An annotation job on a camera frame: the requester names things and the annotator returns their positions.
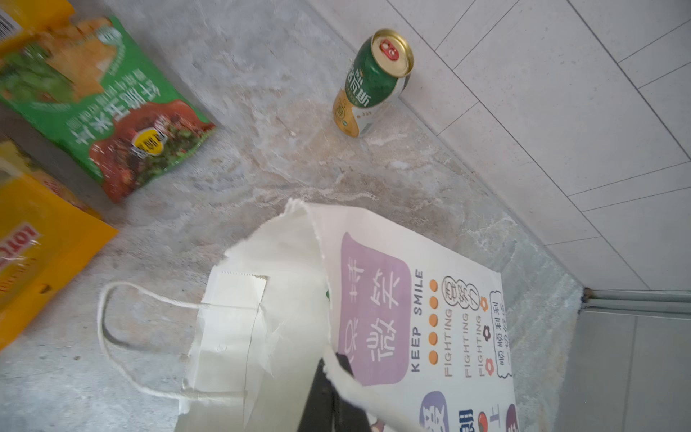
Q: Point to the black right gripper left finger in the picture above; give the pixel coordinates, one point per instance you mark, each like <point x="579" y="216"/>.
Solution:
<point x="318" y="413"/>

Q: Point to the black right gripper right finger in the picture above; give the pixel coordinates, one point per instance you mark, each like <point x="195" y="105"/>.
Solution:
<point x="347" y="417"/>

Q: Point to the white printed paper bag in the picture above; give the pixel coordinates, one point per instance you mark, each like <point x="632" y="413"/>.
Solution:
<point x="410" y="332"/>

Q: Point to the orange snack pack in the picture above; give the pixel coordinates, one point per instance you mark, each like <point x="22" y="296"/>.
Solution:
<point x="48" y="236"/>

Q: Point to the green snack bag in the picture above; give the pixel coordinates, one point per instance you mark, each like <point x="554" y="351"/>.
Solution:
<point x="91" y="90"/>

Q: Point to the yellow mango snack bag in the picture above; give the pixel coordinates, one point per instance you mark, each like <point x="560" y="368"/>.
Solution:
<point x="21" y="20"/>

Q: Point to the green beer can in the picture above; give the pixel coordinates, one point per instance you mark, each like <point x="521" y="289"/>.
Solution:
<point x="377" y="76"/>

